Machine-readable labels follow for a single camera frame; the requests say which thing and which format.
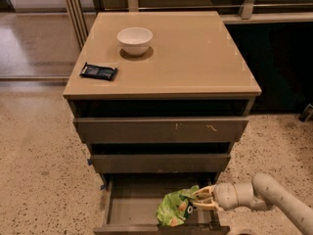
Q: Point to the black snack bar wrapper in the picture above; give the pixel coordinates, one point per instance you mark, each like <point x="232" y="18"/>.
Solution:
<point x="98" y="72"/>

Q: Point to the white ceramic bowl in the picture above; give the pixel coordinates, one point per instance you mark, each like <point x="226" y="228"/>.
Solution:
<point x="135" y="41"/>

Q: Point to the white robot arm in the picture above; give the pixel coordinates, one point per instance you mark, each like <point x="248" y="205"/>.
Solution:
<point x="262" y="193"/>

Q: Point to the green rice chip bag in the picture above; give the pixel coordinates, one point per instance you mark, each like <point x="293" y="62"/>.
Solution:
<point x="176" y="207"/>

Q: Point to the middle grey drawer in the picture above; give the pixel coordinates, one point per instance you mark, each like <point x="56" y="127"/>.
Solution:
<point x="172" y="163"/>

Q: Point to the dark object on floor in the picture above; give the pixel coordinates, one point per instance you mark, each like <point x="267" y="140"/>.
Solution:
<point x="307" y="113"/>

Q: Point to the top grey drawer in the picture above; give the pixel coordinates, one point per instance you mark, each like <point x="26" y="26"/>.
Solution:
<point x="131" y="130"/>

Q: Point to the open bottom grey drawer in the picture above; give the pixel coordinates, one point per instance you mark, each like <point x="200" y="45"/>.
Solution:
<point x="132" y="201"/>

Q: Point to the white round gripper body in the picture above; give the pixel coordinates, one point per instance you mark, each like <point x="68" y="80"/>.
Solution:
<point x="224" y="195"/>

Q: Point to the tan drawer cabinet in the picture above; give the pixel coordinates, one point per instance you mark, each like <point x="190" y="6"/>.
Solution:
<point x="192" y="69"/>

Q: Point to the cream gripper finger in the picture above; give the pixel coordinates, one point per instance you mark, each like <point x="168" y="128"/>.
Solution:
<point x="205" y="192"/>
<point x="207" y="204"/>

